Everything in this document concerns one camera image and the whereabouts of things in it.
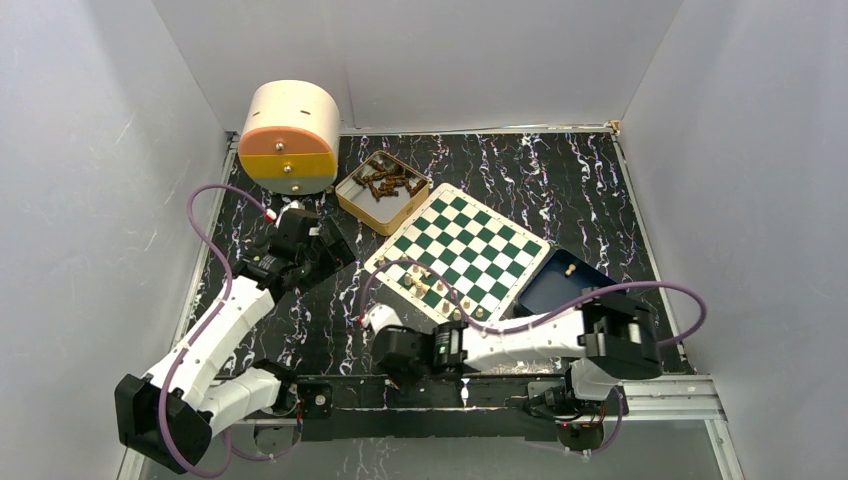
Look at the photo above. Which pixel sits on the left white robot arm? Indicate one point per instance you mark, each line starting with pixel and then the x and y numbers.
pixel 172 413

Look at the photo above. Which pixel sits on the dark blue tray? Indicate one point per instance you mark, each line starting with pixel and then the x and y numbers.
pixel 550 288

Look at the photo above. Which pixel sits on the pile of dark chess pieces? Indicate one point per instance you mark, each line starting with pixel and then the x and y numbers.
pixel 388 180

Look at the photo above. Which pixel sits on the tan square tin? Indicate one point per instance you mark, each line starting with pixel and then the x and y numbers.
pixel 384 216

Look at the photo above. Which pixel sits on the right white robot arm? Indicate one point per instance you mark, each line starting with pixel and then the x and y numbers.
pixel 605 338

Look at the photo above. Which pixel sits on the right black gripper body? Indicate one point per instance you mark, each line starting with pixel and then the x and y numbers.
pixel 406 377

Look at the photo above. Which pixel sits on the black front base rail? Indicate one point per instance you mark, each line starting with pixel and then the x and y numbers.
pixel 478 406

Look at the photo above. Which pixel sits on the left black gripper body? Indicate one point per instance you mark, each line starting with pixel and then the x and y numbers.
pixel 315 259

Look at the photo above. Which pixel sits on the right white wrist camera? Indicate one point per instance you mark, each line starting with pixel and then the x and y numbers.
pixel 380 317

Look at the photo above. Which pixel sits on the green white chess board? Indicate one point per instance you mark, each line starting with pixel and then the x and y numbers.
pixel 484 255

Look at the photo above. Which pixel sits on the cream round drawer box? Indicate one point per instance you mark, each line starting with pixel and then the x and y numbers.
pixel 290 140

